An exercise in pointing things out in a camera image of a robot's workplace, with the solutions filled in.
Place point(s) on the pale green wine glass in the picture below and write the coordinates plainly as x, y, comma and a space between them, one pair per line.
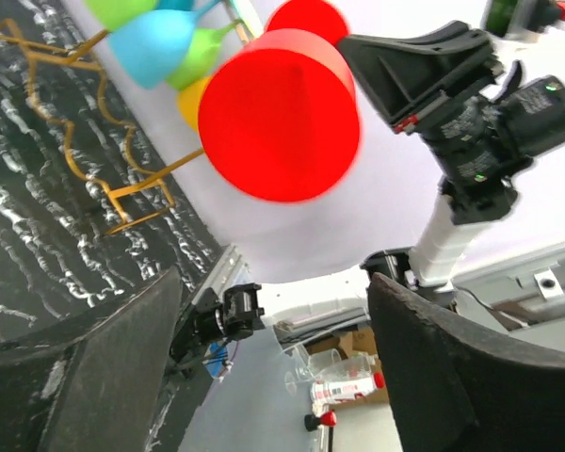
200, 56

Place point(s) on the red wine glass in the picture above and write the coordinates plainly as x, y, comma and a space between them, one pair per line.
279, 120

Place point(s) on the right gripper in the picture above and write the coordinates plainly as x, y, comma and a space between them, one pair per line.
437, 85

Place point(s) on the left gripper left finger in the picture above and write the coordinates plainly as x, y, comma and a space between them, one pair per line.
91, 381

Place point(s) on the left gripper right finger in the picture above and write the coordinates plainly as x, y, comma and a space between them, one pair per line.
455, 385

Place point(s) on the upper yellow wine glass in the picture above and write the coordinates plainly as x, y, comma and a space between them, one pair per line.
189, 100

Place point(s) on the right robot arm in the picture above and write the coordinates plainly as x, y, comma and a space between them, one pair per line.
476, 189

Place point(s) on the light blue wine glass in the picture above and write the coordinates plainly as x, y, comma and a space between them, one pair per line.
150, 47

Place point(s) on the plastic bottle red cap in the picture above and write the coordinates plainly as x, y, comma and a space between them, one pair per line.
339, 392

